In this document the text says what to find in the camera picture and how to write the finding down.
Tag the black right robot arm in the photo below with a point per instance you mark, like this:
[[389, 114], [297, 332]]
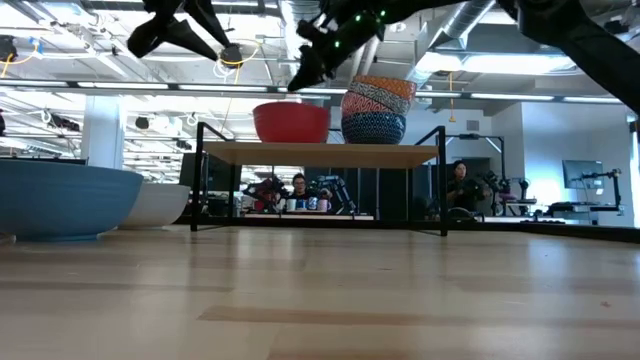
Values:
[[590, 45]]

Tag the large blue bowl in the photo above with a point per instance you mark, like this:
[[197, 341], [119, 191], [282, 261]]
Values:
[[60, 200]]

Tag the white mug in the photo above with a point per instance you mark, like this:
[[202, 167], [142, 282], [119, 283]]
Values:
[[291, 204]]

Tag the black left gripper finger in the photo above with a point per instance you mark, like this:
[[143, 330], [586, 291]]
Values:
[[207, 20], [155, 37]]

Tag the background desk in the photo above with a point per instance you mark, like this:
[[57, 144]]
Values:
[[585, 207]]

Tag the ceiling light strip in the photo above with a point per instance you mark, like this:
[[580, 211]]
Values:
[[122, 85], [512, 96], [592, 100], [222, 88]]

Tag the small grey patterned bowl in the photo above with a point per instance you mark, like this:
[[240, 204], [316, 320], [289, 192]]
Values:
[[385, 97]]

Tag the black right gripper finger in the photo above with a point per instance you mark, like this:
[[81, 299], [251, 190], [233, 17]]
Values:
[[310, 67], [315, 31]]

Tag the pink mug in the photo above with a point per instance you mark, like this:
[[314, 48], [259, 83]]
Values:
[[323, 205]]

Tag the small orange and blue bowl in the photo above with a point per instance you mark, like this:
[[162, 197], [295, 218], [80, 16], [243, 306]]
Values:
[[395, 86]]

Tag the small red zigzag bowl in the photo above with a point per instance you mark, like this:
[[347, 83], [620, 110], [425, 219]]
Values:
[[357, 105]]

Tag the patterned mug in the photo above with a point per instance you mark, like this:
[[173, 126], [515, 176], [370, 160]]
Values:
[[313, 203]]

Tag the small blue patterned bowl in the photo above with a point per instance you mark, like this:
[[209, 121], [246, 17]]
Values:
[[372, 130]]

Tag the silver ventilation duct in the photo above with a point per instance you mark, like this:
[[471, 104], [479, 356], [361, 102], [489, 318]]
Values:
[[465, 20]]

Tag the wooden shelf black metal legs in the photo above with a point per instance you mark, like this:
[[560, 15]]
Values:
[[320, 155]]

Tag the large white bowl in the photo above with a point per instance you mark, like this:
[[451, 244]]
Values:
[[160, 205]]

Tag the person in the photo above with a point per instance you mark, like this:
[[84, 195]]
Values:
[[300, 187], [460, 190]]

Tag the large red bowl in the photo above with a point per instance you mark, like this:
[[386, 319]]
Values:
[[290, 125]]

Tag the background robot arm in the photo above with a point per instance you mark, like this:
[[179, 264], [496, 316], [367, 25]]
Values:
[[340, 192], [265, 192]]

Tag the background computer monitor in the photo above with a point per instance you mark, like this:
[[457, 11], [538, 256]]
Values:
[[582, 174]]

